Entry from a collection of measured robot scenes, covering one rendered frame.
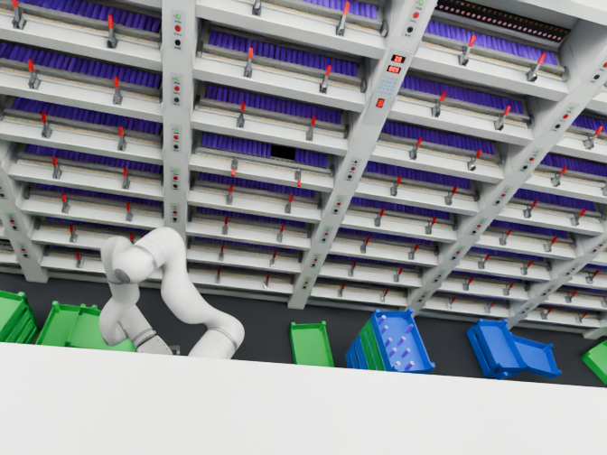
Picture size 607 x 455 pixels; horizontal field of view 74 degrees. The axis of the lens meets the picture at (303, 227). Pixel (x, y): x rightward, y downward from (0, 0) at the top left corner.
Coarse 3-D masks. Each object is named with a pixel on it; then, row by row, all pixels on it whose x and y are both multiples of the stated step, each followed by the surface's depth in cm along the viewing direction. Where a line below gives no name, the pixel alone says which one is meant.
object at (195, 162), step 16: (192, 144) 163; (272, 144) 172; (192, 160) 161; (208, 160) 162; (288, 160) 171; (336, 160) 172; (240, 176) 166; (256, 176) 166; (272, 176) 166; (288, 176) 168; (304, 176) 170; (336, 176) 168
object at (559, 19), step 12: (384, 0) 137; (468, 0) 138; (480, 0) 138; (492, 0) 138; (504, 0) 138; (516, 0) 139; (516, 12) 141; (528, 12) 142; (540, 12) 142; (552, 12) 142; (204, 24) 141; (216, 24) 141; (564, 24) 145; (360, 60) 152; (420, 72) 156
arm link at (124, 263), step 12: (108, 240) 126; (120, 240) 123; (108, 252) 124; (120, 252) 116; (132, 252) 114; (144, 252) 116; (108, 264) 127; (120, 264) 112; (132, 264) 112; (144, 264) 114; (108, 276) 131; (120, 276) 113; (132, 276) 113; (144, 276) 115
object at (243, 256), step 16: (192, 240) 203; (208, 240) 205; (224, 240) 208; (192, 256) 202; (208, 256) 204; (224, 256) 206; (240, 256) 208; (256, 256) 209; (272, 256) 212; (288, 256) 214; (288, 272) 214
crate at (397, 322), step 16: (384, 320) 197; (400, 320) 199; (384, 336) 191; (400, 336) 193; (416, 336) 192; (384, 352) 181; (400, 352) 187; (416, 352) 189; (400, 368) 181; (416, 368) 183; (432, 368) 178
